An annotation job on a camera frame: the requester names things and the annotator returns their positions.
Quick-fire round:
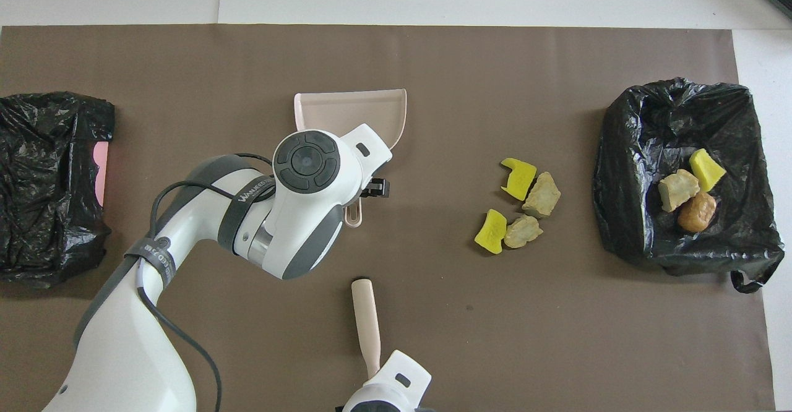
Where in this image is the yellow sponge piece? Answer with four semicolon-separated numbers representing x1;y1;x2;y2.
500;157;538;202
474;208;508;255
689;148;727;192

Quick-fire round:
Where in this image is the brown sponge cylinder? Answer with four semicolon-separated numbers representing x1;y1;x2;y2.
677;191;718;234

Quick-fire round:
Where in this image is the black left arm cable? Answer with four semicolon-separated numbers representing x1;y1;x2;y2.
135;152;276;412

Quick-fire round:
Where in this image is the black plastic trash bag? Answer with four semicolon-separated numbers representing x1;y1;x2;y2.
592;77;785;294
0;92;116;289

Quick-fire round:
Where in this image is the pink hand brush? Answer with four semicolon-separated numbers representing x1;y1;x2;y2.
351;278;382;380

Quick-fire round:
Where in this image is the beige torn foam chunk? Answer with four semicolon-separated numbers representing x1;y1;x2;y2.
503;214;545;250
521;171;562;219
657;169;701;213

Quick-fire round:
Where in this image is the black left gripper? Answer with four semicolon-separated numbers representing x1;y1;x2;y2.
358;178;391;202

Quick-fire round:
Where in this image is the pink plastic bin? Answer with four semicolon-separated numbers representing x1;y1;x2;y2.
93;142;110;208

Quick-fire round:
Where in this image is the brown paper table mat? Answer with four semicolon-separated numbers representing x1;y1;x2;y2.
0;24;777;412

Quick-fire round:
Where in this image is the pink plastic dustpan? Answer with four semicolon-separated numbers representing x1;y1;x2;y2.
293;88;408;228

